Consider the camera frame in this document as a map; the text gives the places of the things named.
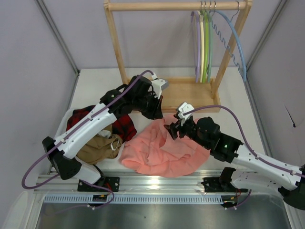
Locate black hanging cable tie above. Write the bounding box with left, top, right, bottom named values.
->
left=285, top=106, right=296, bottom=128

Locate wooden clothes rack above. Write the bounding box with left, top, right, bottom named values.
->
left=103, top=0, right=253, bottom=113

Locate white slotted cable duct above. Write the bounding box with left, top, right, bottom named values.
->
left=43, top=194, right=224, bottom=205

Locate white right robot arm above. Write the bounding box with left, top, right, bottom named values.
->
left=164, top=117, right=305, bottom=210

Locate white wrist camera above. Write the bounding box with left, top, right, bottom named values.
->
left=151, top=73, right=169, bottom=99
left=176, top=102, right=194, bottom=126

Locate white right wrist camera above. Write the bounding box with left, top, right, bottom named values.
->
left=176, top=102, right=194, bottom=126

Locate aluminium mounting rail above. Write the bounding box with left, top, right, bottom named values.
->
left=34, top=169, right=297, bottom=195

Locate cream clothes hanger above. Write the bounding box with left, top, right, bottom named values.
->
left=197, top=11, right=204, bottom=83

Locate grey-green clothes hanger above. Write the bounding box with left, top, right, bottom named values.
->
left=205, top=11, right=213, bottom=83

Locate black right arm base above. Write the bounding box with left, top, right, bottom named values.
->
left=201, top=177, right=228, bottom=193

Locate right aluminium frame post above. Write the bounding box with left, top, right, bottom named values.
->
left=246, top=0, right=289, bottom=71

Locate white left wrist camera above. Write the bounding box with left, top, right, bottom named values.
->
left=151, top=73, right=169, bottom=99

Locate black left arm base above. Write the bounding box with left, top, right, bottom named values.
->
left=77, top=176, right=120, bottom=192

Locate left aluminium frame post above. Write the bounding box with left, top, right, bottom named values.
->
left=35, top=0, right=80, bottom=76

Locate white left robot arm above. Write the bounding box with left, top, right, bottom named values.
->
left=42, top=74, right=168, bottom=184

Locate light blue clothes hanger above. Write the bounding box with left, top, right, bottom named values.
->
left=212, top=0, right=251, bottom=83

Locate tan brown garment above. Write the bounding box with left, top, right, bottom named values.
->
left=77, top=125, right=122, bottom=165

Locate purple clothes hanger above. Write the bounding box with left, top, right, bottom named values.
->
left=191, top=10, right=201, bottom=83

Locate pink skirt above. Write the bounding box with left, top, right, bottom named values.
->
left=119, top=114, right=210, bottom=177

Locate red plaid garment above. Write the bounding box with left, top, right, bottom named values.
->
left=66, top=105, right=137, bottom=143

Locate lime green clothes hanger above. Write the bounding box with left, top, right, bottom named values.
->
left=201, top=10, right=210, bottom=83

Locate aluminium frame post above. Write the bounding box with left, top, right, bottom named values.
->
left=35, top=0, right=80, bottom=76
left=246, top=0, right=289, bottom=71

